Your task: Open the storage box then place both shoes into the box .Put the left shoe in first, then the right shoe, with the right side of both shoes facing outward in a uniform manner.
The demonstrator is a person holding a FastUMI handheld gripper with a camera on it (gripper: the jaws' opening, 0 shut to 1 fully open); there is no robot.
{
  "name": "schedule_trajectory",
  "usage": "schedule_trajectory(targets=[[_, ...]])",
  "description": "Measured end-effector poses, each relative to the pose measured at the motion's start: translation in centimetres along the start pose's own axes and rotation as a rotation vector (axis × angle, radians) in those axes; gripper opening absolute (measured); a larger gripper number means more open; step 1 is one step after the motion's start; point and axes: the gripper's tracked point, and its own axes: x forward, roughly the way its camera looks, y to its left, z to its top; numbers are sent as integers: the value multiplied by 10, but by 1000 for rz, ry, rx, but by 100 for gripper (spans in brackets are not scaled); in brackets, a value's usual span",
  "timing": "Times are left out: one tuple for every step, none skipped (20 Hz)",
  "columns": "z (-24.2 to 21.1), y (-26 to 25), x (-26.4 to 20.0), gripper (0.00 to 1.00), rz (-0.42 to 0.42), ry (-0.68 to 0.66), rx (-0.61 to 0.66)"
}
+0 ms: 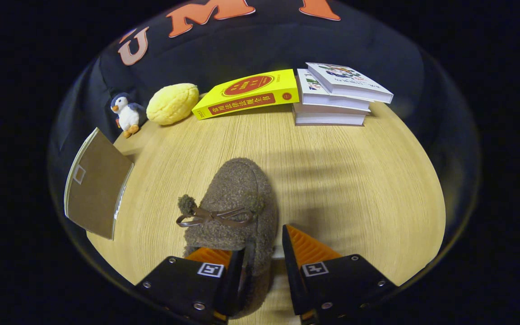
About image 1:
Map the brown fabric storage box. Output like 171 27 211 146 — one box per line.
64 127 135 240

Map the brown fuzzy shoe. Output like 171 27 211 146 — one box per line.
176 158 279 319

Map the yellow book with red circle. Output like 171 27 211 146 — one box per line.
192 69 300 120

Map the yellow bread-shaped plush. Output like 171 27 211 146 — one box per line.
146 83 200 125

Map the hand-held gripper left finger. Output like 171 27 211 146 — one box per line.
135 247 245 323

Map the white illustrated cover book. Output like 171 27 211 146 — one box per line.
297 69 371 111
306 62 394 104

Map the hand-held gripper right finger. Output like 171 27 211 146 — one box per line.
282 224 398 325

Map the penguin plush toy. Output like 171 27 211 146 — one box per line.
110 93 146 139

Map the white book with brown cover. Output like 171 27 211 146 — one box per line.
292 103 369 126

